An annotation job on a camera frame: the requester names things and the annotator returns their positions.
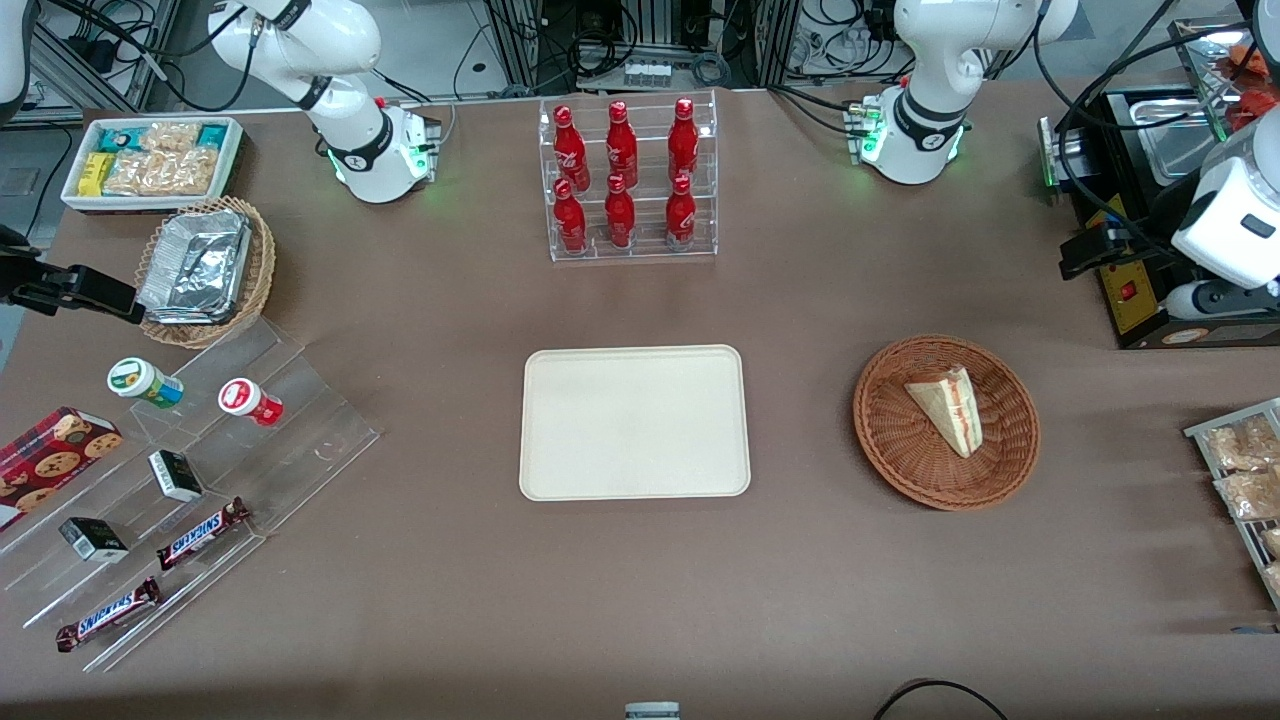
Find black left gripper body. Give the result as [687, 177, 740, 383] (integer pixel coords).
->
[1098, 224, 1173, 285]

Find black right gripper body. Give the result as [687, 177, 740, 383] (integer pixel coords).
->
[0, 225, 63, 311]

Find triangular sandwich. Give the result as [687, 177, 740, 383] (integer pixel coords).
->
[905, 365, 984, 459]

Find light tan wicker basket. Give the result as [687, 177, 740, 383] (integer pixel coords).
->
[135, 197, 276, 349]

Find round brown wicker basket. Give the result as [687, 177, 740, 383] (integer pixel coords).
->
[853, 334, 1041, 512]

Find beige plastic tray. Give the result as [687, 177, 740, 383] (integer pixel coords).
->
[519, 345, 752, 501]

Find black hot food warmer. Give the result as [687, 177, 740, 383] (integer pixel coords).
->
[1040, 20, 1280, 351]

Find green lid snack cup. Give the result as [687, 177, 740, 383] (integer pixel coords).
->
[107, 357, 184, 409]

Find white rectangular snack bin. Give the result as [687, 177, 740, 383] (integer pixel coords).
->
[62, 117, 244, 213]

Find stacked aluminium foil containers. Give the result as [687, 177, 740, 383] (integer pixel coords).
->
[138, 210, 252, 324]

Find stainless steel pan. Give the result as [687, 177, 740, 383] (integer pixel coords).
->
[1132, 98, 1229, 187]

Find large clear cracker bag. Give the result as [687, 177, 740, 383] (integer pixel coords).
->
[105, 150, 218, 196]

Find red cookie box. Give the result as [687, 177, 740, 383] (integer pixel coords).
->
[0, 406, 123, 531]

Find small clear cracker bag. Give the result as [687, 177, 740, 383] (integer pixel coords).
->
[140, 122, 201, 154]

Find red lid snack cup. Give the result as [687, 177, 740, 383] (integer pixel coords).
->
[218, 378, 284, 428]

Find small black box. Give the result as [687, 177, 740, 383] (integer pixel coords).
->
[58, 517, 131, 563]
[148, 450, 204, 503]

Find clear acrylic stepped display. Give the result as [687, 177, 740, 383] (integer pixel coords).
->
[0, 318, 381, 673]

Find Snickers bar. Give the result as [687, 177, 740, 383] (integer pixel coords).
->
[157, 497, 251, 571]
[55, 577, 163, 653]

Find red cola bottle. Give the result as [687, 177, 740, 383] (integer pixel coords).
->
[604, 173, 637, 248]
[553, 178, 589, 253]
[665, 173, 697, 246]
[668, 97, 700, 186]
[606, 100, 639, 189]
[553, 105, 591, 193]

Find clear acrylic bottle rack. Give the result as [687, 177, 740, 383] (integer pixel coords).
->
[538, 90, 719, 263]

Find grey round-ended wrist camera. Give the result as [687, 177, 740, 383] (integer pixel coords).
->
[1165, 282, 1280, 321]

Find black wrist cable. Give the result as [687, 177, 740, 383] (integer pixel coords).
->
[1033, 0, 1206, 263]

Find grey wire rack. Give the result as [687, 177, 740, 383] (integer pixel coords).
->
[1185, 398, 1280, 611]

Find black looped cable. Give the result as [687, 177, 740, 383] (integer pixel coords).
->
[873, 679, 1011, 720]

